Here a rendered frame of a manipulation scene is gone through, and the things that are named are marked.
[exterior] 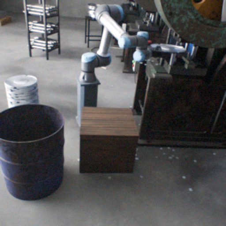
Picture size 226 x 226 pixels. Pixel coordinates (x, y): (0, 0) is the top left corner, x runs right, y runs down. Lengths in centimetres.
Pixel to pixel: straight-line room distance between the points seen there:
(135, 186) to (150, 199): 14
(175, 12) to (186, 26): 11
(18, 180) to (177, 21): 133
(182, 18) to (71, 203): 132
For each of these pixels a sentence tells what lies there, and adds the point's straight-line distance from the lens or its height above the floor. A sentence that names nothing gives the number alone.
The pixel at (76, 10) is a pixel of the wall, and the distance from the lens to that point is 858.
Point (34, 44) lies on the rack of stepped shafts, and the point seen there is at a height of 21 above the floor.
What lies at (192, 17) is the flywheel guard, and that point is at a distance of 153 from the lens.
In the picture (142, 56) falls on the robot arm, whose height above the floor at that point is 81.
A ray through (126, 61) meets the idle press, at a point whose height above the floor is 17.
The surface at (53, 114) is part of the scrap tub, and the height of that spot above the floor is 42.
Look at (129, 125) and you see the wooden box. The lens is 165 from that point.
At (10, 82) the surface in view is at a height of 33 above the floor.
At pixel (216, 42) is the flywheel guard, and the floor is 96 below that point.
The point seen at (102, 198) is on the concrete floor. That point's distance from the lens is 160.
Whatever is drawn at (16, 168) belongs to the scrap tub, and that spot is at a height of 28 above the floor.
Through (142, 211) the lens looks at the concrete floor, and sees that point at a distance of 158.
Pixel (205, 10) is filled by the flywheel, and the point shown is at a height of 112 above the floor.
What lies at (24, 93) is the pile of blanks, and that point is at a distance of 227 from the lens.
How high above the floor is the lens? 125
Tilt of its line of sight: 30 degrees down
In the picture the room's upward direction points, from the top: 5 degrees clockwise
